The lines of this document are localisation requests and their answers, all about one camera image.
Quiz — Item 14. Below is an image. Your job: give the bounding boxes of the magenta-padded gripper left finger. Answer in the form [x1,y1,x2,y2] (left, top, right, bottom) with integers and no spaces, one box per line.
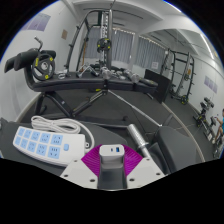
[59,144,103,190]

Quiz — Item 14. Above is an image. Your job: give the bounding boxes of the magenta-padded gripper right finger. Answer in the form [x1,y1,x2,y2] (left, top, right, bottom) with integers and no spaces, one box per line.
[123,146,166,189]

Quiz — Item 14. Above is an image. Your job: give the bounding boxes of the white cube charger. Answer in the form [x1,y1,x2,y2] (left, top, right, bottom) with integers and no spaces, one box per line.
[98,143,126,165]

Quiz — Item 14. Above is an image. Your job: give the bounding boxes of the white power strip blue sockets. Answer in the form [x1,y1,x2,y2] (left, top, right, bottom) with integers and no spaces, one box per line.
[12,125,87,168]

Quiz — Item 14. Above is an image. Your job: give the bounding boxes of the silver barbell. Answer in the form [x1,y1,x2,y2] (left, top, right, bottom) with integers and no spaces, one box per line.
[127,123,153,159]

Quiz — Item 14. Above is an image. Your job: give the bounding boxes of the dumbbell rack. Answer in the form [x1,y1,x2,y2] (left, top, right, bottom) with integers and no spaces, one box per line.
[193,97,221,141]

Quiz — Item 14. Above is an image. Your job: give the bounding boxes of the black plyo box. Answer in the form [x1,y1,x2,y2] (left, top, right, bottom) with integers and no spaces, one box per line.
[143,68,171,103]

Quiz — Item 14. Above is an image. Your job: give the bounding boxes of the person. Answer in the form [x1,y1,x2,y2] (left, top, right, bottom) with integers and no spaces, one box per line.
[213,108,224,144]

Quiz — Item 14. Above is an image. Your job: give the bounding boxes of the black weight bench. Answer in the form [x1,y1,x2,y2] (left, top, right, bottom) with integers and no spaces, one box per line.
[3,48,159,124]

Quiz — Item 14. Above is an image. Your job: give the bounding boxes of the chrome dumbbell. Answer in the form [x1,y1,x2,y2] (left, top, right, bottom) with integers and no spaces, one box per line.
[100,67,113,80]
[128,73,141,84]

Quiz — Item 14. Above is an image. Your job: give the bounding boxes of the black squat rack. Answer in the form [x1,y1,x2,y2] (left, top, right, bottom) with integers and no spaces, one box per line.
[159,49,196,106]

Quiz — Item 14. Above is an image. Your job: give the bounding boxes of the black weight plate yellow marks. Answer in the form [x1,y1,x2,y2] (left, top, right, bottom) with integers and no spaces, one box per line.
[31,53,57,82]

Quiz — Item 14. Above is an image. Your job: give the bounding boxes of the grey window curtains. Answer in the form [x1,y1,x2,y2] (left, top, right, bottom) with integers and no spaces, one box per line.
[85,26,166,69]

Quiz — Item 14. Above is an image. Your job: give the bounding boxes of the small black weight plate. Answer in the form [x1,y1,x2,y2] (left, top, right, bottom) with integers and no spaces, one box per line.
[96,37,112,53]

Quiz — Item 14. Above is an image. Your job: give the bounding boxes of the metal cable handle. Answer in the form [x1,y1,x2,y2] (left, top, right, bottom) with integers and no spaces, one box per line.
[77,63,101,78]

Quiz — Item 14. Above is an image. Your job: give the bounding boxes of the small purple wall posters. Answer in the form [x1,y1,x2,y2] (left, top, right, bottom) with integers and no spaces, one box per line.
[203,75,219,94]

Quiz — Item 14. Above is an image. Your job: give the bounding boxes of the small brown wall sign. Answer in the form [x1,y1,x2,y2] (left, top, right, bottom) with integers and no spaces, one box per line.
[60,29,69,41]

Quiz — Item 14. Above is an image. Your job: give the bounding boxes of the grey cable machine frame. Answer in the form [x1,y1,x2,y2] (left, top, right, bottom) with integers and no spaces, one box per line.
[66,9,116,76]

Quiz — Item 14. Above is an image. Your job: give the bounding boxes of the purple wall poster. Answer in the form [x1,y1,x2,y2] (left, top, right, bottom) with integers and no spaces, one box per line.
[21,12,52,33]

